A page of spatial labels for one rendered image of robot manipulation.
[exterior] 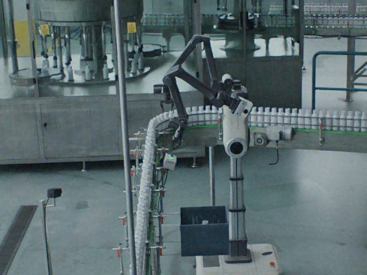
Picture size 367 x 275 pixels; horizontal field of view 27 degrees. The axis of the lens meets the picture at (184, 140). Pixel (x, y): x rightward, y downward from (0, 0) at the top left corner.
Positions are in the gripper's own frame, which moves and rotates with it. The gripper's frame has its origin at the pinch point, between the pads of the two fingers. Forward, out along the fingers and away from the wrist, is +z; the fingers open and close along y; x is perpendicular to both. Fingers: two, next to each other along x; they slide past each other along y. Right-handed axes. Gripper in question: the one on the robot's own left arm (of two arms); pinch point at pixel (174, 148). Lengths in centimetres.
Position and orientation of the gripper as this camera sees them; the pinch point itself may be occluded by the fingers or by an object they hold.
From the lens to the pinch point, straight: 560.2
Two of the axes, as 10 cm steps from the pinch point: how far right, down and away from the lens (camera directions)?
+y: 0.1, 3.0, -9.5
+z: -3.1, 9.1, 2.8
